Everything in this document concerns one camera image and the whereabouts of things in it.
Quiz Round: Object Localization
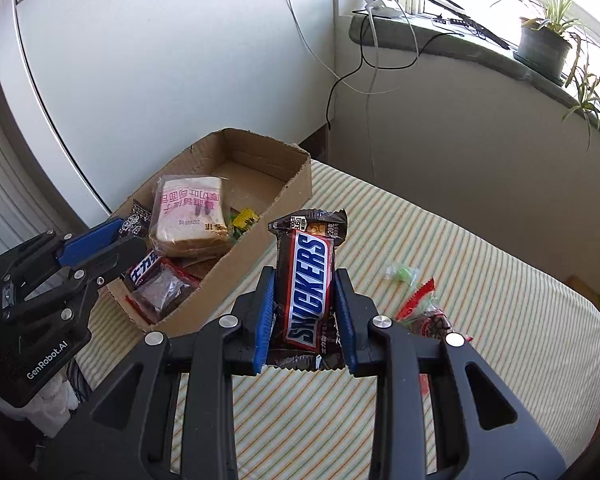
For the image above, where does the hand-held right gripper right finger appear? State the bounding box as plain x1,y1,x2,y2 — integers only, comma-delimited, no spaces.
332,267,569,480

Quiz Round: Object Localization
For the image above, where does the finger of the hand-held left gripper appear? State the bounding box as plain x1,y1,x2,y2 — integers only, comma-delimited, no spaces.
17,235,149,324
10,217,126,287

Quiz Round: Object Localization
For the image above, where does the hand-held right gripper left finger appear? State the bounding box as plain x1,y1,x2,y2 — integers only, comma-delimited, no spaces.
35,266,277,480

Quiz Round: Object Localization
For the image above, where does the small brown chocolate bar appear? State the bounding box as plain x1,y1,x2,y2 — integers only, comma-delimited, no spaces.
124,250,164,291

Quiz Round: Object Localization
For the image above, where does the black patterned snack packet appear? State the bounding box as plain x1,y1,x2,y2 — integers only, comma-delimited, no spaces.
117,200,154,239

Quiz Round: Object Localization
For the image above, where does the large brown chocolate bar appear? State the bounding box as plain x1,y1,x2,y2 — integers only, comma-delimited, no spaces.
267,208,349,372

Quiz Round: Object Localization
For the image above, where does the clear red-edged cake packet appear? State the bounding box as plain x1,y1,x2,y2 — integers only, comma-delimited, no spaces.
126,258,201,324

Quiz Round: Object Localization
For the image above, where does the brown cardboard box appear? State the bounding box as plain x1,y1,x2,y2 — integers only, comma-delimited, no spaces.
105,128,313,339

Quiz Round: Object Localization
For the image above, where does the sliced bread packet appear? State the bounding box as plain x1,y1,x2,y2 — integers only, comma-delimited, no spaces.
149,175,234,261

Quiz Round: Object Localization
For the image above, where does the yellow candy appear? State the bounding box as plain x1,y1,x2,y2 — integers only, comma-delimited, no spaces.
230,208,260,242

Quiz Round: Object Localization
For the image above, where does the green wrapped candy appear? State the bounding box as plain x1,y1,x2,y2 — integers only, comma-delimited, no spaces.
384,261,420,286

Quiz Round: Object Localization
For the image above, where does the striped bed sheet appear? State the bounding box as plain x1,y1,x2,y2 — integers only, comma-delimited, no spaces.
75,160,600,480

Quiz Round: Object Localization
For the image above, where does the white wardrobe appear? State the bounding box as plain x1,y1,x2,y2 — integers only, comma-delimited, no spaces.
0,0,337,231

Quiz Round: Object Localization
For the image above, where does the grey window sill cover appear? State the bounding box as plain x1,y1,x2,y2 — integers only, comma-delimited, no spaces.
350,12,600,147

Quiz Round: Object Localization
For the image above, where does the potted spider plant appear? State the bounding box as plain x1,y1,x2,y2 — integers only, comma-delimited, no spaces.
490,0,600,151

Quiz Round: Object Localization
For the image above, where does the black cable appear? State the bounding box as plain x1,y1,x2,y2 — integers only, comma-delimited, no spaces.
325,14,422,132

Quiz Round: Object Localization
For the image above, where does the white cable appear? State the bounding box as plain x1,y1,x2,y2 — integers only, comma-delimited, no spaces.
272,0,406,96

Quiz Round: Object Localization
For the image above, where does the black ring light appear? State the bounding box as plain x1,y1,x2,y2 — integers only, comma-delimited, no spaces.
420,0,512,52

